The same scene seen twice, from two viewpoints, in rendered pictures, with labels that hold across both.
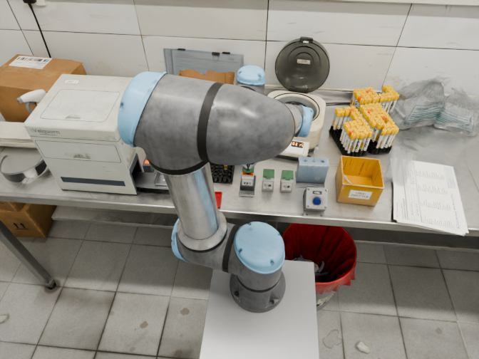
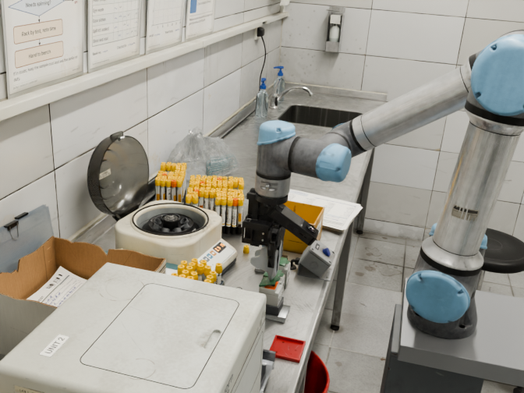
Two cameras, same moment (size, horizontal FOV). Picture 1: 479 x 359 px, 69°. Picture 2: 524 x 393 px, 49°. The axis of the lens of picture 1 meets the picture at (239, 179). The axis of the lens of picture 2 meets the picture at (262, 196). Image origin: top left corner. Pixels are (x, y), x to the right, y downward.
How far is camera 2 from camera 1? 131 cm
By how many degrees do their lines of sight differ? 68
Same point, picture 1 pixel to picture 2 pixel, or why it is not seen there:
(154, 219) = not seen: outside the picture
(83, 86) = (90, 327)
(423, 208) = (330, 213)
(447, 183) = (301, 195)
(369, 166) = not seen: hidden behind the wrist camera
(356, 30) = (122, 114)
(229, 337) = (511, 348)
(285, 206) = (311, 290)
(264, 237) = not seen: hidden behind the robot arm
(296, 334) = (493, 304)
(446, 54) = (172, 111)
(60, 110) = (172, 357)
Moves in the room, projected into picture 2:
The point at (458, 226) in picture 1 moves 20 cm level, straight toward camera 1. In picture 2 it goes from (353, 206) to (395, 230)
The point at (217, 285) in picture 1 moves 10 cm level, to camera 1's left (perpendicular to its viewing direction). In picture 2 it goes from (446, 348) to (451, 380)
